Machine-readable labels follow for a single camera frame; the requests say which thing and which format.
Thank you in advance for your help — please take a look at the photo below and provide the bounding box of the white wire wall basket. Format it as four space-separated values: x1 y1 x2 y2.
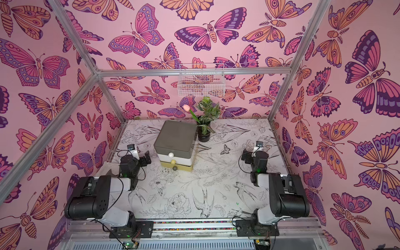
176 63 226 98

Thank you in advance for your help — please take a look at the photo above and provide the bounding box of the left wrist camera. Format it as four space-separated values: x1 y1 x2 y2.
127 144 140 160

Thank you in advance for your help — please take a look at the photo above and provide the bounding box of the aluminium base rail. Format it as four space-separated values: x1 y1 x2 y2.
65 217 322 239

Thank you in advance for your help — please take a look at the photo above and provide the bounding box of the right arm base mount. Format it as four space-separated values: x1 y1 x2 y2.
233 219 280 237

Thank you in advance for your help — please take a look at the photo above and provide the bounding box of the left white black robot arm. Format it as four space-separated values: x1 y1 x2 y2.
64 151 152 231

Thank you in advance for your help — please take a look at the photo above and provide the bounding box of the aluminium cage frame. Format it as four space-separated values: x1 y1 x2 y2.
1 1 331 202

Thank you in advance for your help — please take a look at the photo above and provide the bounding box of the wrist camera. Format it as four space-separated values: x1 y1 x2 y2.
127 144 140 160
253 141 264 153

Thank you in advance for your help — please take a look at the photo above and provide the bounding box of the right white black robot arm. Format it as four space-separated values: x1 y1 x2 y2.
240 149 310 227

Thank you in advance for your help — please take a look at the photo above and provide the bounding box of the potted green plant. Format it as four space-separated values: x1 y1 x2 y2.
197 97 221 142

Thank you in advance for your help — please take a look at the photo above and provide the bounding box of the pink tulip flower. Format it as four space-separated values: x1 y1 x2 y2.
183 104 201 125

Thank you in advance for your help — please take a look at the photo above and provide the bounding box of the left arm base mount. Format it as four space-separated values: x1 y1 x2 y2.
109 221 154 239

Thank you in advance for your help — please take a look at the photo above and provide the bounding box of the green three-drawer cabinet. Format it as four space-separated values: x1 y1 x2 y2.
154 120 197 172

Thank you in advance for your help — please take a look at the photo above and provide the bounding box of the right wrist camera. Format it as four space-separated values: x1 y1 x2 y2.
253 141 264 153

